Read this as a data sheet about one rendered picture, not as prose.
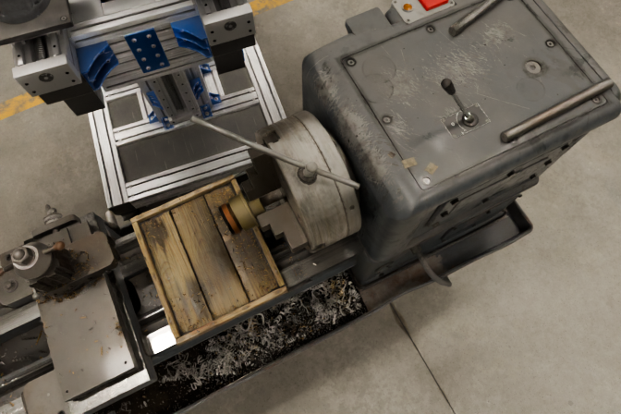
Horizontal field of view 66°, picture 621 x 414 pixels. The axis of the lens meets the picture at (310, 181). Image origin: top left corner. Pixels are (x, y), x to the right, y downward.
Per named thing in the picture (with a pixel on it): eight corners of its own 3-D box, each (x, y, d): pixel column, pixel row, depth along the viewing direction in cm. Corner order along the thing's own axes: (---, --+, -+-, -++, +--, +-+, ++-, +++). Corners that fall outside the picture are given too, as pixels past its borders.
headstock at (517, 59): (463, 54, 154) (510, -46, 118) (554, 176, 138) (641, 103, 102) (297, 126, 144) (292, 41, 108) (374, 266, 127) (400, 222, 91)
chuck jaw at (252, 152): (287, 172, 113) (273, 130, 105) (295, 183, 109) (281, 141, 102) (244, 190, 111) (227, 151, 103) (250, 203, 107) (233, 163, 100)
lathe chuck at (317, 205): (285, 134, 131) (294, 97, 100) (334, 239, 128) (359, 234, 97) (254, 147, 129) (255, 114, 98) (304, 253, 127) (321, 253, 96)
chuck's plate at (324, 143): (296, 129, 131) (310, 91, 100) (346, 234, 129) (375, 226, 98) (285, 134, 131) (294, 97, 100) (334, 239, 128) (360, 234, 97)
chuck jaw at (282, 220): (299, 195, 110) (323, 240, 106) (300, 202, 114) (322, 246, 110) (255, 215, 108) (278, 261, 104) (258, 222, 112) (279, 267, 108)
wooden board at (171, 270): (235, 178, 137) (233, 173, 133) (288, 292, 125) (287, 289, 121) (134, 223, 132) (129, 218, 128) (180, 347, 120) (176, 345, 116)
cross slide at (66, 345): (89, 213, 127) (81, 207, 122) (140, 369, 112) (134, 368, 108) (26, 240, 124) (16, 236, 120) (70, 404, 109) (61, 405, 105)
